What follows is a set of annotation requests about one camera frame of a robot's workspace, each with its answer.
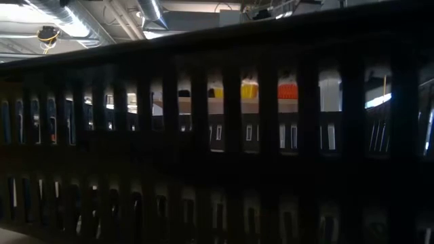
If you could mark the black plastic slotted basket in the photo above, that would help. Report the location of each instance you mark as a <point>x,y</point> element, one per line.
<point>217,169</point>
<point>184,93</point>
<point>379,135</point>

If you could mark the yellow plastic perforated basket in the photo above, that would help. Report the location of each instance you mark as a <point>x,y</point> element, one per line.
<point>249,91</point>

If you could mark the black yellow hanging fixture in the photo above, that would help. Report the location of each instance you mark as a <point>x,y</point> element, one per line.
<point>48,34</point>

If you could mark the white column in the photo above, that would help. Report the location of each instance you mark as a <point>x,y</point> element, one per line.
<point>329,95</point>

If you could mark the orange plastic perforated basket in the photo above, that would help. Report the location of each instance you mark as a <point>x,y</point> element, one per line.
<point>287,91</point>

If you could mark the silver ceiling air duct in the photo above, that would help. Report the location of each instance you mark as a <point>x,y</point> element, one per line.
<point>74,23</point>
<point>152,11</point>

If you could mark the wooden shelf board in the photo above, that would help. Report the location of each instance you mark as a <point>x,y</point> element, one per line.
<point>249,105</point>

